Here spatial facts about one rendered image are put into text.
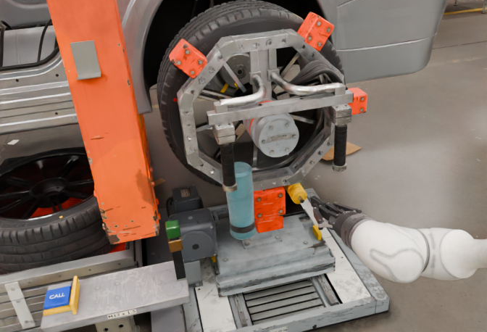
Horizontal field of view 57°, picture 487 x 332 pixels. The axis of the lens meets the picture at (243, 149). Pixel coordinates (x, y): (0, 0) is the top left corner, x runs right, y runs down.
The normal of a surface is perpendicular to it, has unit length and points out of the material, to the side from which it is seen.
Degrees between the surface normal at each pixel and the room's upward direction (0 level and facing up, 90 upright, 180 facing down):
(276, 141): 90
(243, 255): 0
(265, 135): 90
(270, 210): 90
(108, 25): 90
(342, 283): 0
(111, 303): 0
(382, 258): 66
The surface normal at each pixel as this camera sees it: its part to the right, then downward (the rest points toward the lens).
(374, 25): 0.23, 0.45
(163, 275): -0.06, -0.88
